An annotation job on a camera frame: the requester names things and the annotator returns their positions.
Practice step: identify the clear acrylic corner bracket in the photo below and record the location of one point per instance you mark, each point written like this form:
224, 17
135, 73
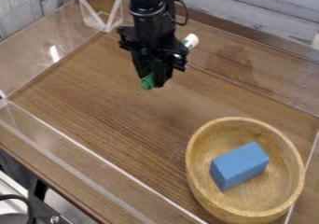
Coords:
101, 20

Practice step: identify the black metal table frame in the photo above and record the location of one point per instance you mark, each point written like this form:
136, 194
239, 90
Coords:
38, 213

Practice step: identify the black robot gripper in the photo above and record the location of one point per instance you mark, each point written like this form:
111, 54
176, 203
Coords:
149, 39

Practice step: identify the blue foam block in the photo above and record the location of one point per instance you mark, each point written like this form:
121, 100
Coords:
239, 165

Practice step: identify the clear acrylic tray wall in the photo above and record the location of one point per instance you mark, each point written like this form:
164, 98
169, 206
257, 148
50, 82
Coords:
109, 194

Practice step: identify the green and white marker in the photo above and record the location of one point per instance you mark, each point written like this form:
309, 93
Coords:
147, 82

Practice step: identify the brown wooden bowl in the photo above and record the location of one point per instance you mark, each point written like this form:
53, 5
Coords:
261, 199

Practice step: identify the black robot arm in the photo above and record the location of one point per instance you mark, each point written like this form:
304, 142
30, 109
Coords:
149, 5

